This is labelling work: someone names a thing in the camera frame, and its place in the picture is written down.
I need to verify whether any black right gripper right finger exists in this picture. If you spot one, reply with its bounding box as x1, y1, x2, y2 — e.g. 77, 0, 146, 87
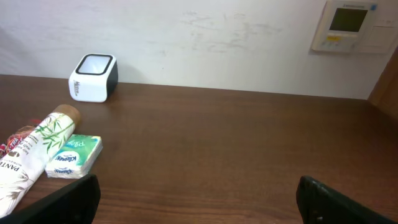
296, 175, 397, 224

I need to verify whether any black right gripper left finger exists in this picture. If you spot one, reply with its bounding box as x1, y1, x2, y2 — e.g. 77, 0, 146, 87
1, 174, 101, 224

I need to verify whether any green white tissue pack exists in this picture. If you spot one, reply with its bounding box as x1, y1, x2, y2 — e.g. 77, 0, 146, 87
45, 134, 103, 179

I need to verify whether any white bamboo print tube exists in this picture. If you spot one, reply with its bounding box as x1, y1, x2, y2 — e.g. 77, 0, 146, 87
1, 105, 81, 217

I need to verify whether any red orange chocolate bar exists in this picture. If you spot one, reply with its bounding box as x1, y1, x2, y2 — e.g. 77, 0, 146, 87
1, 119, 41, 158

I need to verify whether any white barcode scanner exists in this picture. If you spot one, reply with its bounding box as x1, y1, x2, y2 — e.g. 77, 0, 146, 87
68, 54, 118, 103

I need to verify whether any white wall control panel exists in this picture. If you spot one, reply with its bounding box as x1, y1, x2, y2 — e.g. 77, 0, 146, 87
311, 0, 397, 54

